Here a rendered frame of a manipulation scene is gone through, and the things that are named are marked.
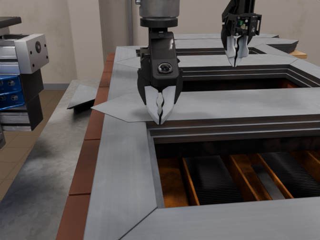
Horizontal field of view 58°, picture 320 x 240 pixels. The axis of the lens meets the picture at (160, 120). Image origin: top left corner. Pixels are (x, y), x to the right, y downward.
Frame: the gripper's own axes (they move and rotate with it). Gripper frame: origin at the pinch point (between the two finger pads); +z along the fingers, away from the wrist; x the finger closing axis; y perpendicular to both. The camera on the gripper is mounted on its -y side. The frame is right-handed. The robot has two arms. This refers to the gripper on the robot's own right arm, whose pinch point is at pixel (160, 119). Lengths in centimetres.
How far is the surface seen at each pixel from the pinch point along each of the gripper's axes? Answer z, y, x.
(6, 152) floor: 87, 141, 101
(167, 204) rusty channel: 18.9, -4.2, -1.2
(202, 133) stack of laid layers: 3.9, 0.4, -9.5
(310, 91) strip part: 0.6, 16.0, -43.5
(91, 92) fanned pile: 15, 62, 23
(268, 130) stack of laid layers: 3.9, 0.2, -24.5
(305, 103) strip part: 0.6, 7.4, -36.8
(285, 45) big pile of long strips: 2, 92, -76
